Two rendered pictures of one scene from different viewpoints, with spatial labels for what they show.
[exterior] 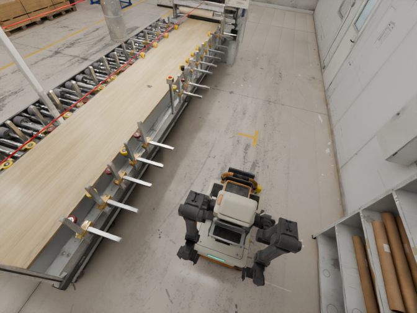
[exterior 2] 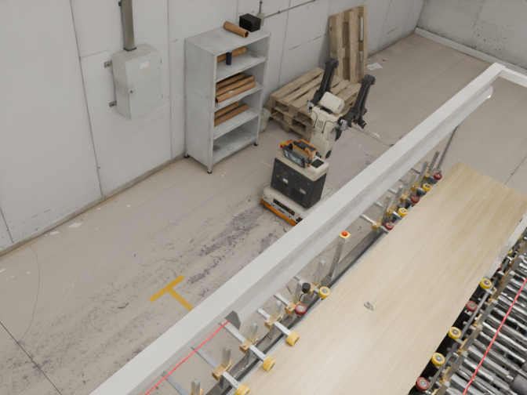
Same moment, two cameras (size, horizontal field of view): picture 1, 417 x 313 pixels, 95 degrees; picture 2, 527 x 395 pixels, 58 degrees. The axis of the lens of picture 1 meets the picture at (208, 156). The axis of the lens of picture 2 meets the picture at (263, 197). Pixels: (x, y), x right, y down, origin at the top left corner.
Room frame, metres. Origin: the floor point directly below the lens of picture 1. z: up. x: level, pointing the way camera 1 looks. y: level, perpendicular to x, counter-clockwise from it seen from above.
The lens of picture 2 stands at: (4.64, 0.94, 3.72)
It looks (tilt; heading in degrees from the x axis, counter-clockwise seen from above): 42 degrees down; 203
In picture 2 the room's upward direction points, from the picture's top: 8 degrees clockwise
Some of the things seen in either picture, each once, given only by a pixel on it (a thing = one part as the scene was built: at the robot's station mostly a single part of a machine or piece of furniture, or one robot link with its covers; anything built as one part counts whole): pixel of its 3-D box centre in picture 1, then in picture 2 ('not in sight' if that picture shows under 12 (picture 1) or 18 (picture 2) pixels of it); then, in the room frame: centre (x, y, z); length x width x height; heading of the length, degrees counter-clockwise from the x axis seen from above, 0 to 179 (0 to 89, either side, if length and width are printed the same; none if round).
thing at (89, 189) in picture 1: (99, 200); (419, 179); (0.63, 0.86, 0.90); 0.04 x 0.04 x 0.48; 78
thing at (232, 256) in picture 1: (223, 230); (299, 197); (0.75, -0.26, 0.16); 0.67 x 0.64 x 0.25; 167
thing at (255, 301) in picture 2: not in sight; (395, 165); (2.65, 0.77, 2.34); 2.40 x 0.12 x 0.08; 168
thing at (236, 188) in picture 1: (236, 192); (303, 150); (0.86, -0.29, 0.87); 0.23 x 0.15 x 0.11; 77
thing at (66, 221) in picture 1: (78, 230); (430, 169); (0.39, 0.92, 0.89); 0.04 x 0.04 x 0.48; 78
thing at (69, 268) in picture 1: (185, 97); (296, 313); (2.53, 0.46, 0.67); 5.11 x 0.08 x 0.10; 168
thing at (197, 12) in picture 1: (205, 13); not in sight; (5.25, 0.43, 1.05); 1.43 x 0.12 x 0.12; 78
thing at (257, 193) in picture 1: (230, 207); (300, 171); (0.84, -0.28, 0.59); 0.55 x 0.34 x 0.83; 77
